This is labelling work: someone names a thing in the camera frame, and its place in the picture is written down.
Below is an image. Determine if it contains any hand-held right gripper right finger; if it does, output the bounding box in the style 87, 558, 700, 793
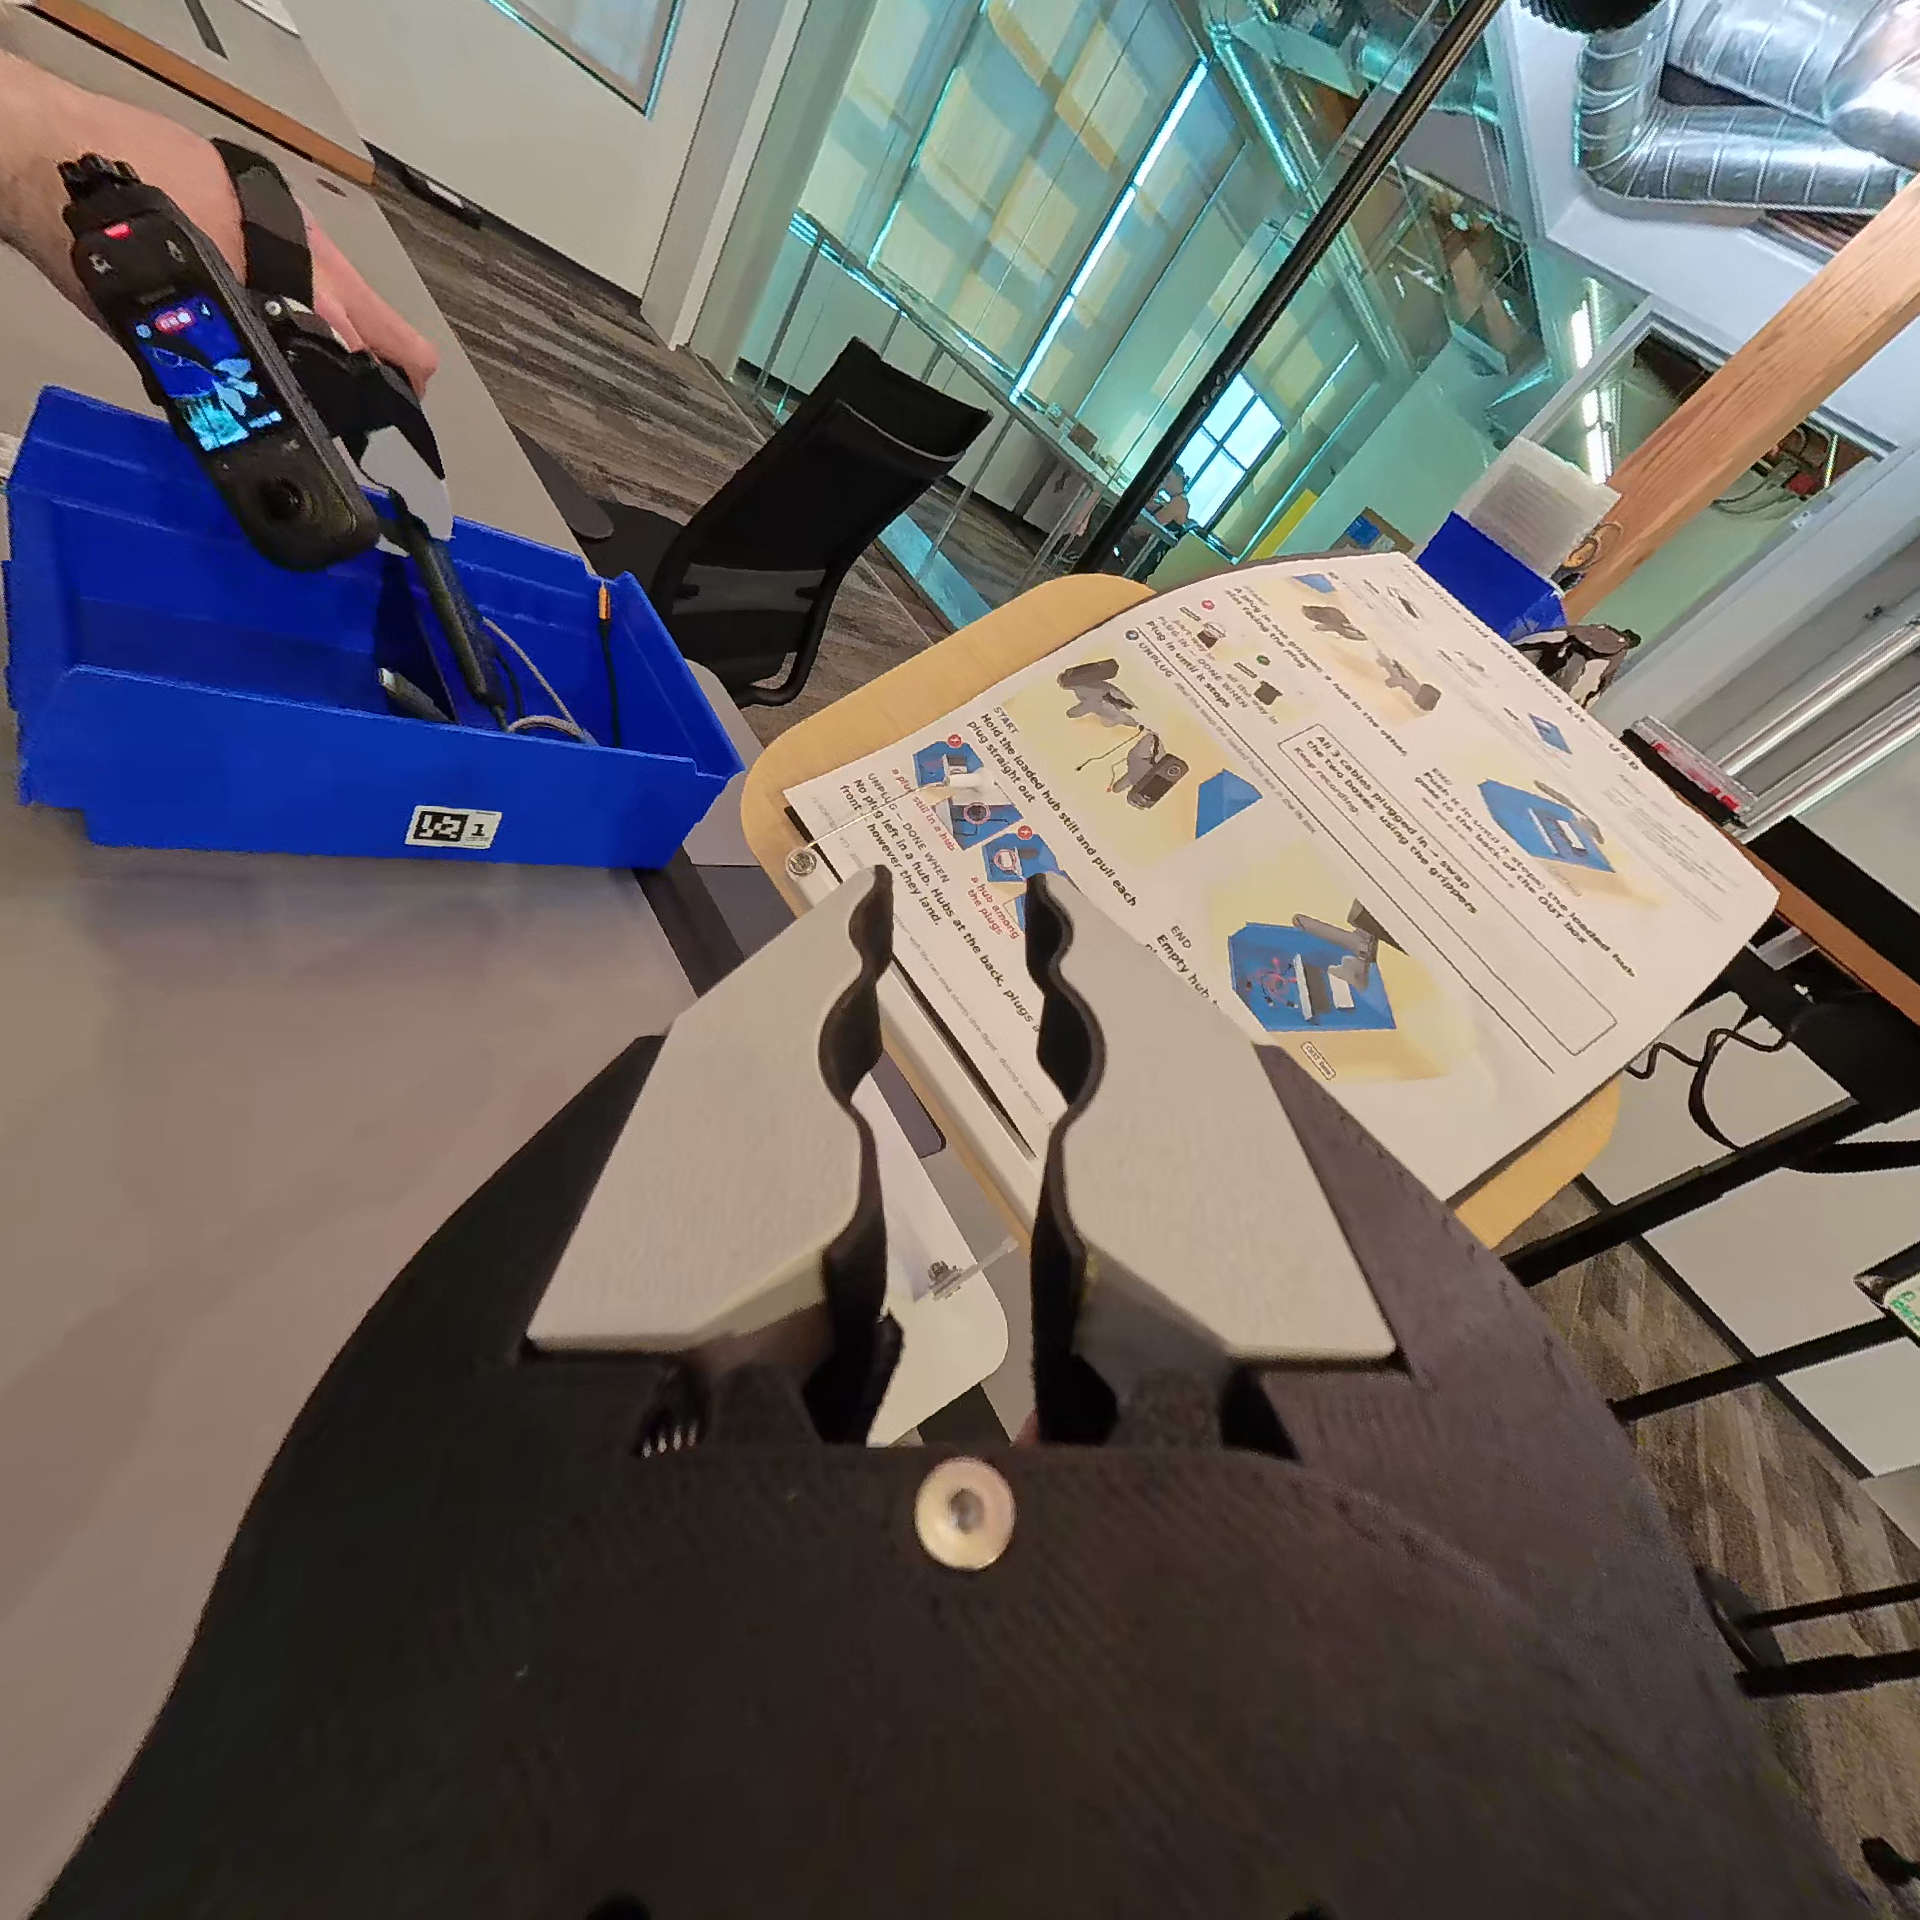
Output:
1022, 871, 1411, 1448

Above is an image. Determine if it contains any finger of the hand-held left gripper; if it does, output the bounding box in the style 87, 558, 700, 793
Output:
359, 429, 456, 540

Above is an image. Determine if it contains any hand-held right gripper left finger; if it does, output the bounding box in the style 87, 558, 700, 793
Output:
525, 865, 905, 1443

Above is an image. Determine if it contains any blue plastic bin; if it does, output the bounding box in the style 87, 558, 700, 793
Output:
4, 383, 751, 875

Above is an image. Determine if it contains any person's left hand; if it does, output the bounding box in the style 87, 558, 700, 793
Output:
307, 205, 437, 397

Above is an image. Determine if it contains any black office chair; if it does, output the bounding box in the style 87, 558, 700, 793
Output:
649, 336, 991, 706

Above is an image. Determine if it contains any instruction sheet on stand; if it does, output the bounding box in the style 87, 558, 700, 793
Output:
735, 571, 1626, 1250

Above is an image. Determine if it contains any small blue bin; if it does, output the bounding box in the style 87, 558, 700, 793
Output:
1416, 515, 1572, 635

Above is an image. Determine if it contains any wooden top desk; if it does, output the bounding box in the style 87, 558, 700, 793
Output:
1500, 875, 1920, 1424

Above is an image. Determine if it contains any white foam block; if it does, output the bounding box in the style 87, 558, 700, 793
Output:
1477, 430, 1620, 571

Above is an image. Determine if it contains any black pole stand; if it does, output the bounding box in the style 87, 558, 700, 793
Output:
1080, 0, 1675, 580

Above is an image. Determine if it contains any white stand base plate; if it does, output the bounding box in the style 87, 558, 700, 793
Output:
787, 810, 1041, 1448

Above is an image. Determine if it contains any wooden post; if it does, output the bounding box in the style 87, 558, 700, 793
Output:
1563, 205, 1920, 624

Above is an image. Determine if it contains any silver round duct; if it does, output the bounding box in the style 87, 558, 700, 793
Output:
1572, 0, 1920, 215

